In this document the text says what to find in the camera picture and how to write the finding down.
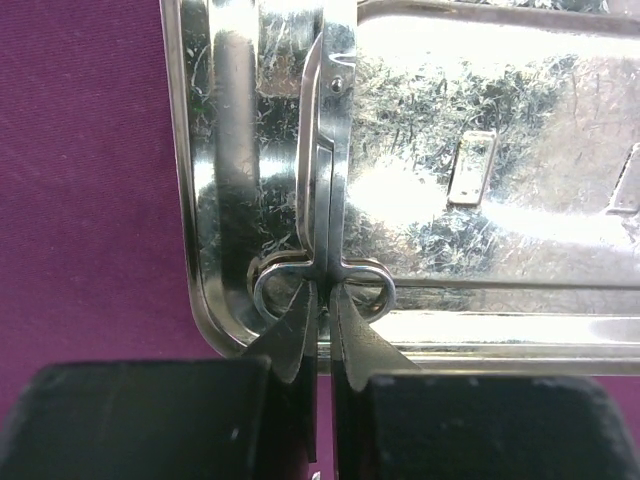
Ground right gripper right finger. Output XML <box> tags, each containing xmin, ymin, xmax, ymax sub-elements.
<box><xmin>329</xmin><ymin>285</ymin><xmax>639</xmax><ymax>479</ymax></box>

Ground steel scissors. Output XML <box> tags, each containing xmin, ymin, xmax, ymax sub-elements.
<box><xmin>250</xmin><ymin>1</ymin><xmax>396</xmax><ymax>321</ymax></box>

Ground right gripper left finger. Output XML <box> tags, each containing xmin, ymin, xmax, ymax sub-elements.
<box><xmin>1</xmin><ymin>281</ymin><xmax>318</xmax><ymax>479</ymax></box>

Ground steel instrument tray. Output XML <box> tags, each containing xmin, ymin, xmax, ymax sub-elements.
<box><xmin>161</xmin><ymin>1</ymin><xmax>639</xmax><ymax>375</ymax></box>

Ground purple surgical cloth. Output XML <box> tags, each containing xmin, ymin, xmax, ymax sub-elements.
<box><xmin>0</xmin><ymin>0</ymin><xmax>640</xmax><ymax>480</ymax></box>

